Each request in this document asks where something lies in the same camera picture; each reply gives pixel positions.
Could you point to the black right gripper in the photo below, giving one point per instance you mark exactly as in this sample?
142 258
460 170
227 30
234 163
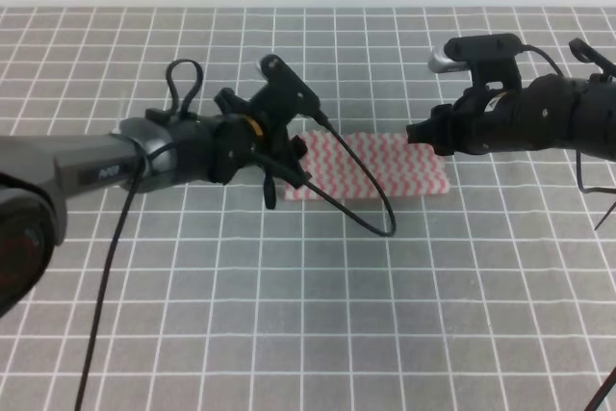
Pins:
479 122

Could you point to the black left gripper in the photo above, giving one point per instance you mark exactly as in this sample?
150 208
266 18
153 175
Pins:
254 132

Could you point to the pink white wavy striped towel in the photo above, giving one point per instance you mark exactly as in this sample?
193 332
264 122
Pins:
401 169

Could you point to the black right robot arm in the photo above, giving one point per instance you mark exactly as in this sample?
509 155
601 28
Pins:
555 111

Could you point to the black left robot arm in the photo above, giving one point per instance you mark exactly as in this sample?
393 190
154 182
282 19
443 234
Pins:
40 173

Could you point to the grey grid tablecloth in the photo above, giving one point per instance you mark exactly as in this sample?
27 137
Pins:
499 295

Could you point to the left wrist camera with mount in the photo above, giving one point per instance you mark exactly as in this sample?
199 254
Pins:
289 88

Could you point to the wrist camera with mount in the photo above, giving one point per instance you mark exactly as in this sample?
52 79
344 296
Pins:
289 88
489 59

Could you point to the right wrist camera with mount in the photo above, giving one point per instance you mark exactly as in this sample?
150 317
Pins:
489 59

